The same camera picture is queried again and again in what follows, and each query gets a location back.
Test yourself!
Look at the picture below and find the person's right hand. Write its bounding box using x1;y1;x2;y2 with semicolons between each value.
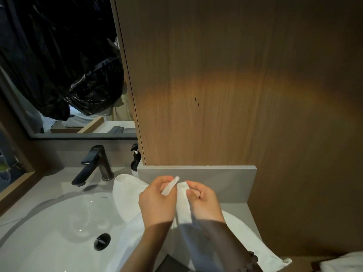
185;180;226;226

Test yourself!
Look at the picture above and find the person's left hand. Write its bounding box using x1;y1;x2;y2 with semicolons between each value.
138;175;180;228

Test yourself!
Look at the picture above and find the white towel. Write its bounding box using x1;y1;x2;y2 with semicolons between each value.
112;174;292;272

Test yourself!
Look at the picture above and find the person's left forearm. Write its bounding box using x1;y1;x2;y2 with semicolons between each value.
119;220;177;272

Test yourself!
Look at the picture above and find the person's right forearm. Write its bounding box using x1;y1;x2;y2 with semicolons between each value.
195;219;256;272

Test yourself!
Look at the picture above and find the grey stone ledge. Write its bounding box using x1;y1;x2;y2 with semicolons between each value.
137;165;257;196

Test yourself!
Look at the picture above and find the black pump soap bottle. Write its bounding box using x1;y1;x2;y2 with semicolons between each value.
130;143;142;179

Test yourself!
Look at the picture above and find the black faucet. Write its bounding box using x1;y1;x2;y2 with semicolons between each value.
71;144;115;187

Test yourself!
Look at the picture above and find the black sink drain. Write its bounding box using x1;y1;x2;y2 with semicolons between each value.
94;233;111;251

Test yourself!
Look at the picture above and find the white ceramic sink basin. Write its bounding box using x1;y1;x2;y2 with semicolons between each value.
0;192;161;272

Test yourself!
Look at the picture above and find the white cloth bundle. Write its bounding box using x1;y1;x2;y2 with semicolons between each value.
318;251;363;272

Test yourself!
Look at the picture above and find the dark beaded bracelet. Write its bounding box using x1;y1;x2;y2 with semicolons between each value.
245;250;259;272

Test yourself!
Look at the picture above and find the wall mirror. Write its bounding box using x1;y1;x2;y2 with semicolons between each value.
0;0;138;140

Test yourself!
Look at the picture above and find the wooden frame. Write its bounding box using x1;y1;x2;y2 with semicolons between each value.
0;96;36;216

